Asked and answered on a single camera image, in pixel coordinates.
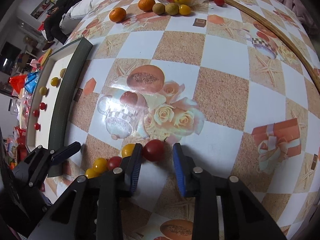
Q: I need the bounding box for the longan beside bowl left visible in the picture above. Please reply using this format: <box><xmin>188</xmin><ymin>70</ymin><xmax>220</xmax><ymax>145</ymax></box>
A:
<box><xmin>152</xmin><ymin>3</ymin><xmax>165</xmax><ymax>15</ymax></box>

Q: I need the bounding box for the brown longan fruit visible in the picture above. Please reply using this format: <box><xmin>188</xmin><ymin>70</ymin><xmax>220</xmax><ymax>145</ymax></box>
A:
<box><xmin>39</xmin><ymin>86</ymin><xmax>48</xmax><ymax>96</ymax></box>
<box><xmin>60</xmin><ymin>68</ymin><xmax>66</xmax><ymax>79</ymax></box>

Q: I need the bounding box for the brown longan fruit left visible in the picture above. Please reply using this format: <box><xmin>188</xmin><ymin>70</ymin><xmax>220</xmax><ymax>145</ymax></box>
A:
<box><xmin>39</xmin><ymin>86</ymin><xmax>48</xmax><ymax>96</ymax></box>

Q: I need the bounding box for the longan beside bowl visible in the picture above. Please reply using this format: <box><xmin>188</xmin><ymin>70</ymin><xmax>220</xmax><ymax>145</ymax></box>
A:
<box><xmin>165</xmin><ymin>3</ymin><xmax>180</xmax><ymax>16</ymax></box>
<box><xmin>152</xmin><ymin>3</ymin><xmax>165</xmax><ymax>15</ymax></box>

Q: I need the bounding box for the large orange mandarin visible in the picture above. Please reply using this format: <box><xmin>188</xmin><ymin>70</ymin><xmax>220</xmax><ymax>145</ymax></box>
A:
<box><xmin>109</xmin><ymin>7</ymin><xmax>127</xmax><ymax>23</ymax></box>

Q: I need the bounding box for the seated person in black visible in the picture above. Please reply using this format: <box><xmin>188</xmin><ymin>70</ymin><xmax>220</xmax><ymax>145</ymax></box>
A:
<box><xmin>42</xmin><ymin>0</ymin><xmax>72</xmax><ymax>51</ymax></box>

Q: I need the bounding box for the red tomato near bowl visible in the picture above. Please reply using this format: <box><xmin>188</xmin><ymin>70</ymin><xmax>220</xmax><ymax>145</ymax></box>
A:
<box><xmin>214</xmin><ymin>0</ymin><xmax>225</xmax><ymax>7</ymax></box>

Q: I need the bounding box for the smaller orange mandarin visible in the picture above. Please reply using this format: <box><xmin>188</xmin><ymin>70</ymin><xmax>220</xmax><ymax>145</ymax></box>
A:
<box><xmin>138</xmin><ymin>0</ymin><xmax>156</xmax><ymax>12</ymax></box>

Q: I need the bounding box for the brown longan fruit right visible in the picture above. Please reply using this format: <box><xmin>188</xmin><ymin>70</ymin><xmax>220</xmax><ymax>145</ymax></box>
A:
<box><xmin>60</xmin><ymin>68</ymin><xmax>66</xmax><ymax>79</ymax></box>

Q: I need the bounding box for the blue snack packet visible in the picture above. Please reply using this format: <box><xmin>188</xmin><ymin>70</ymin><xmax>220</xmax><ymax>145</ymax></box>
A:
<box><xmin>24</xmin><ymin>71</ymin><xmax>40</xmax><ymax>94</ymax></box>

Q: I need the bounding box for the white tray with green rim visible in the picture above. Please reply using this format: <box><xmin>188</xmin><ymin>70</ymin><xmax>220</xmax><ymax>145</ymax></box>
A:
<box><xmin>25</xmin><ymin>37</ymin><xmax>94</xmax><ymax>178</ymax></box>

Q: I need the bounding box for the yellow cherry tomato by bowl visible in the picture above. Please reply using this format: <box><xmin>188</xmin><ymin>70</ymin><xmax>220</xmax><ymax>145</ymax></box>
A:
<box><xmin>179</xmin><ymin>4</ymin><xmax>191</xmax><ymax>16</ymax></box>

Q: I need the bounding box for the yellow cherry tomato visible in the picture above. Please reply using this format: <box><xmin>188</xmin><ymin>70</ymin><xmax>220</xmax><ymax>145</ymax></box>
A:
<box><xmin>179</xmin><ymin>4</ymin><xmax>191</xmax><ymax>16</ymax></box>
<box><xmin>50</xmin><ymin>77</ymin><xmax>60</xmax><ymax>87</ymax></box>

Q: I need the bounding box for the red cherry tomato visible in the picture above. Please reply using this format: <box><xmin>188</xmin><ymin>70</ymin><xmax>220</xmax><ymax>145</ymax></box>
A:
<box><xmin>34</xmin><ymin>123</ymin><xmax>41</xmax><ymax>131</ymax></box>
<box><xmin>33</xmin><ymin>109</ymin><xmax>40</xmax><ymax>118</ymax></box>

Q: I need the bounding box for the red tomato with stem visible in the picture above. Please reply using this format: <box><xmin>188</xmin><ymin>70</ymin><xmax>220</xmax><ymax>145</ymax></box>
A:
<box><xmin>39</xmin><ymin>102</ymin><xmax>47</xmax><ymax>110</ymax></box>

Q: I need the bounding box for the longan beside bowl right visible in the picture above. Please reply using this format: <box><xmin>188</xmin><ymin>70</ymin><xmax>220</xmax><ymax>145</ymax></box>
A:
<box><xmin>165</xmin><ymin>3</ymin><xmax>180</xmax><ymax>16</ymax></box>

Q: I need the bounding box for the white covered sofa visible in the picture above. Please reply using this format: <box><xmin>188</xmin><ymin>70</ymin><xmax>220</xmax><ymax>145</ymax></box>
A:
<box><xmin>59</xmin><ymin>0</ymin><xmax>131</xmax><ymax>36</ymax></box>

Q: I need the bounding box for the plastic jar with yellow lid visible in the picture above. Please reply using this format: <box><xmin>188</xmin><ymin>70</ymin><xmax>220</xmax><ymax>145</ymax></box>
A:
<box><xmin>39</xmin><ymin>48</ymin><xmax>53</xmax><ymax>66</ymax></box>

